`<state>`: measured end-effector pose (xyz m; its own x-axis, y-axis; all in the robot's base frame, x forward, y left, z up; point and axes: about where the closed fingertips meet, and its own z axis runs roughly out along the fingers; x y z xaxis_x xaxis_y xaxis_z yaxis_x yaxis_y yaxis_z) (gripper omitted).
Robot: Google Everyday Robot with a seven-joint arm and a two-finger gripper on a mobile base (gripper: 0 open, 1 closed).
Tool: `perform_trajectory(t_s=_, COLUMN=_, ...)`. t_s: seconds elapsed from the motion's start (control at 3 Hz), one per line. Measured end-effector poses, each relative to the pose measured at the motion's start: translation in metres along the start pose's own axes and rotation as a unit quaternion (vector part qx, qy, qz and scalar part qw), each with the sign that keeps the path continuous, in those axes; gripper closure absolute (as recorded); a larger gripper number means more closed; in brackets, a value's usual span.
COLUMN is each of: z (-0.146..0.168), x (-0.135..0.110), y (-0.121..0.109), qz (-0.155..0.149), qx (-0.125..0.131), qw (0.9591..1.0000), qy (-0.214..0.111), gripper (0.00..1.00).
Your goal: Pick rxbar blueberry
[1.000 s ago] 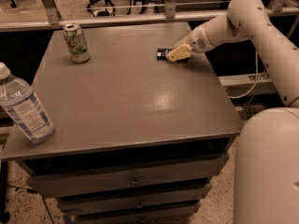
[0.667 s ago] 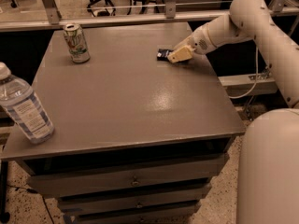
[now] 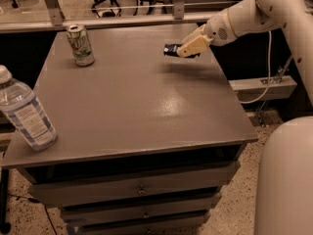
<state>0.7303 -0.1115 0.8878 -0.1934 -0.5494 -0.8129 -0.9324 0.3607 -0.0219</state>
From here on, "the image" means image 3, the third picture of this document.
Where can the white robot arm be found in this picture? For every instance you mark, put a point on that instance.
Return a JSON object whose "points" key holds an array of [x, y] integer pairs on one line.
{"points": [[284, 198]]}

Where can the black stand leg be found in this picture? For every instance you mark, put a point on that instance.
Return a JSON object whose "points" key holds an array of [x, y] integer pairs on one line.
{"points": [[5, 226]]}

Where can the clear plastic water bottle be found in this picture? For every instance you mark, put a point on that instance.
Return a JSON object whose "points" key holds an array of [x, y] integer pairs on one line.
{"points": [[22, 108]]}

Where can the green white soda can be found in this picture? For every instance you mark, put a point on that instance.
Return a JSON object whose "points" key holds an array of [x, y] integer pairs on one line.
{"points": [[78, 39]]}

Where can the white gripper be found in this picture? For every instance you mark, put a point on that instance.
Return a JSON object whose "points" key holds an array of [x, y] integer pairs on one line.
{"points": [[217, 28]]}

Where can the grey drawer cabinet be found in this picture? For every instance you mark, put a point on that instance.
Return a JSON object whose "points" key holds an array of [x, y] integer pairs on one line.
{"points": [[133, 111]]}

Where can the grey drawer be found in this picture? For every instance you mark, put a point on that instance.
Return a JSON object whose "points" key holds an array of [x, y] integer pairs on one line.
{"points": [[145, 226], [110, 188], [202, 201]]}

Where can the black office chair middle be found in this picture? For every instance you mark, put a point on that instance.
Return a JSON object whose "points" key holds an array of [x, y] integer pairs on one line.
{"points": [[113, 11]]}

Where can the dark blue rxbar wrapper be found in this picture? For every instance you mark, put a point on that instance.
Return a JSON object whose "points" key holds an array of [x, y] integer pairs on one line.
{"points": [[171, 50]]}

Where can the top grey drawer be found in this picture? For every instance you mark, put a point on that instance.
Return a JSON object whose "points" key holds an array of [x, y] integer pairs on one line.
{"points": [[110, 188]]}

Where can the bottom grey drawer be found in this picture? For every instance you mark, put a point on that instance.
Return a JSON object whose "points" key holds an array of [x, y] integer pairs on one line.
{"points": [[145, 226]]}

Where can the middle grey drawer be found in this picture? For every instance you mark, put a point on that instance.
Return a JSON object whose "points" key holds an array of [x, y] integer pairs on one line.
{"points": [[202, 201]]}

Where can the grey metal floor beam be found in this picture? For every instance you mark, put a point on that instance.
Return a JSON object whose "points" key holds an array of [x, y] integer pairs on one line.
{"points": [[259, 89]]}

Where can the metal railing frame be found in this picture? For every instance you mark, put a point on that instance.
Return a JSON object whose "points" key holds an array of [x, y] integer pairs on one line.
{"points": [[41, 15]]}

